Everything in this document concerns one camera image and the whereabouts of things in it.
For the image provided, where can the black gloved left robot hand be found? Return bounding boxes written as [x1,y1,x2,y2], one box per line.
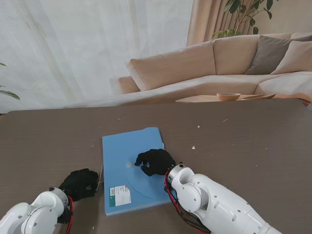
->
[58,168,99,202]

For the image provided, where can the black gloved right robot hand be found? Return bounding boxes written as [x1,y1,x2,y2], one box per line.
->
[133,149,176,177]

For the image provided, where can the blue plastic file folder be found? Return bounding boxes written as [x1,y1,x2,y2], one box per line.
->
[101,126,176,217]

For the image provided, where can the wooden coffee table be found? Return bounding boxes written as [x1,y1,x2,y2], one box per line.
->
[175,94,277,103]

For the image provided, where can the wooden bowl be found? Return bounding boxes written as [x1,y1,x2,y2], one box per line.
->
[216,93,241,102]

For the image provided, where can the beige sofa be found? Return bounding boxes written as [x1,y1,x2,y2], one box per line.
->
[118,31,312,103]

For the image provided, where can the dark green plant leaves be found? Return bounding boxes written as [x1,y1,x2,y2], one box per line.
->
[0,62,20,100]

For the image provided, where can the flat wooden plate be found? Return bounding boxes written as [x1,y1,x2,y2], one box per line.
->
[243,94,276,100]

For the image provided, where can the white sheer curtain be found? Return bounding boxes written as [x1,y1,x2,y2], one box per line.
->
[0,0,195,115]

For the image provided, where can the beige pleated curtain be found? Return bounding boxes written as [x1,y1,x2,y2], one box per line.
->
[186,0,256,47]

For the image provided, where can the grey cushion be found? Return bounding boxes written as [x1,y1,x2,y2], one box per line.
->
[245,35,312,76]

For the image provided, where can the tall green leafy plant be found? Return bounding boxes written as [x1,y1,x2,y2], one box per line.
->
[211,0,273,41]

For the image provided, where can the beige cushion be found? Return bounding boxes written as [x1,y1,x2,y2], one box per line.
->
[270,40,312,75]

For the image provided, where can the red left arm cable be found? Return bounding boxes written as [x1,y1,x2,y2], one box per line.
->
[64,195,74,234]

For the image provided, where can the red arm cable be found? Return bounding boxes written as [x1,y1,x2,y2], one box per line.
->
[163,170,210,234]
[64,195,74,234]

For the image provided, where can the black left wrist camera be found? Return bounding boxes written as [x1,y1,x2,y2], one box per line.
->
[57,208,74,225]

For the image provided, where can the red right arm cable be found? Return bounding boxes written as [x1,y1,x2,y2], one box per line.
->
[163,170,210,234]

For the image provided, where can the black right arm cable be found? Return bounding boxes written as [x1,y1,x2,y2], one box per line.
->
[167,190,208,231]

